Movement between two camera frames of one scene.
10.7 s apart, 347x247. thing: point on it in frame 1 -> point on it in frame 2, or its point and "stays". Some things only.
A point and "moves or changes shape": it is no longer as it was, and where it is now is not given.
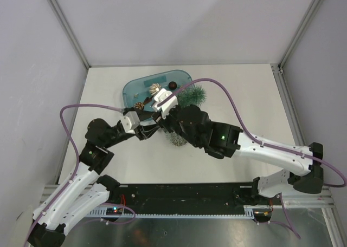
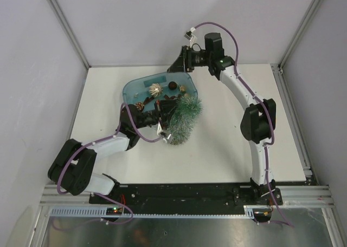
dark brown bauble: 172,85 stays
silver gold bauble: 154,88 stays
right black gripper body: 171,123 -> 193,59
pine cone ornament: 139,105 stays
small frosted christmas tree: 195,95 moves or changes shape
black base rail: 190,195 stays
